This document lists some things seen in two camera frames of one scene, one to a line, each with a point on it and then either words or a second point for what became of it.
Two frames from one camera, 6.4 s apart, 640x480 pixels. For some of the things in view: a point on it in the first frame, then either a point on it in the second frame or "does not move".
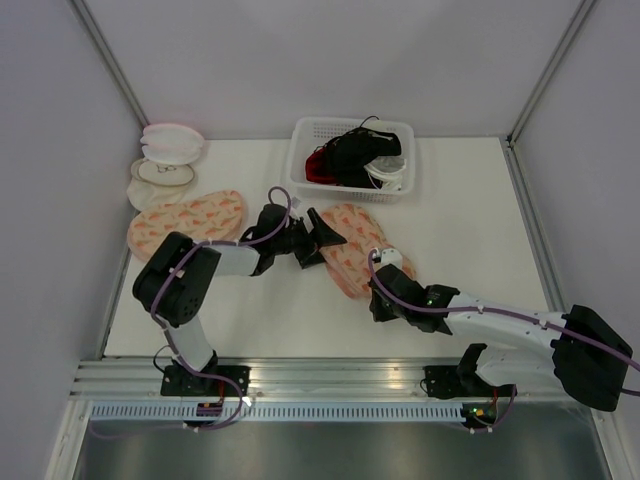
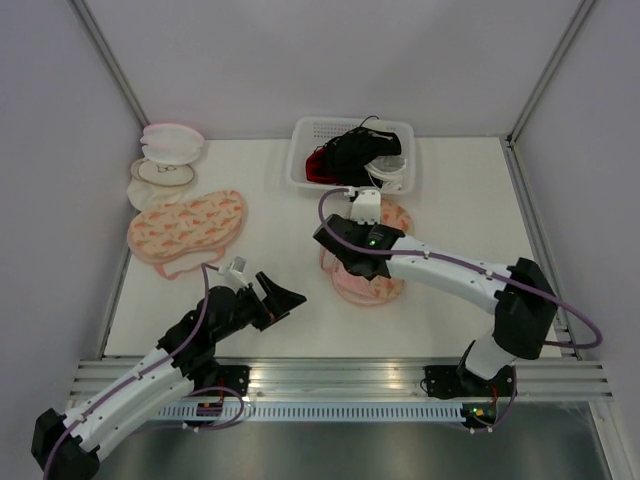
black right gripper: x=378 y=312 → x=360 y=226
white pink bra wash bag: x=171 y=144 does not move
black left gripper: x=321 y=236 → x=279 y=301
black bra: x=348 y=153 does not move
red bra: x=317 y=170 does not move
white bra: x=387 y=169 does not move
